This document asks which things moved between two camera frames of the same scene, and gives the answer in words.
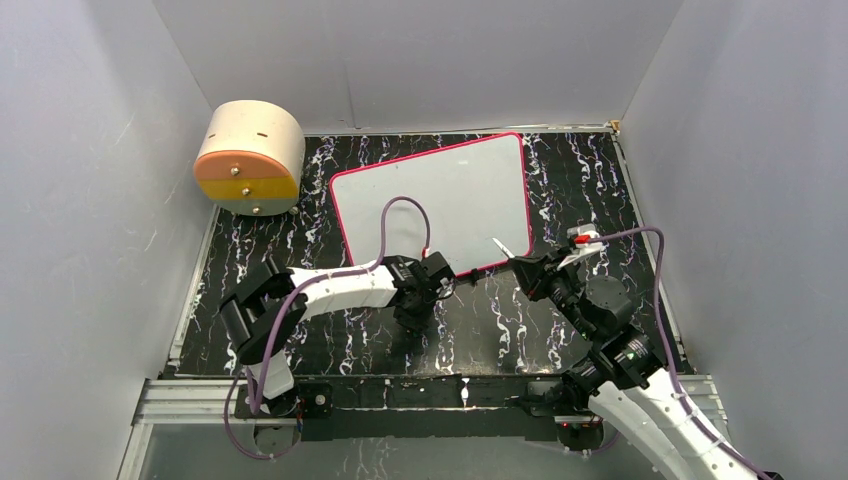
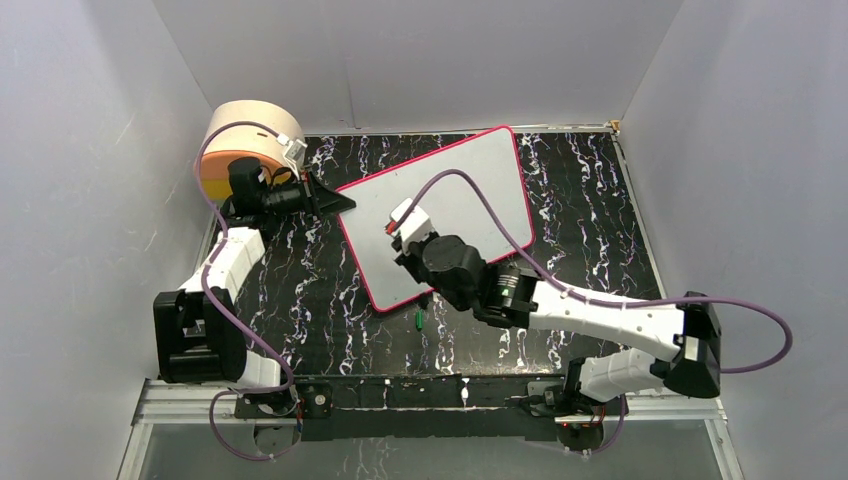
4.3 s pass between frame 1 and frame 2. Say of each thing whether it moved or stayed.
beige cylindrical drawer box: stayed
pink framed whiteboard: stayed
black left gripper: moved
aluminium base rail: stayed
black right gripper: moved
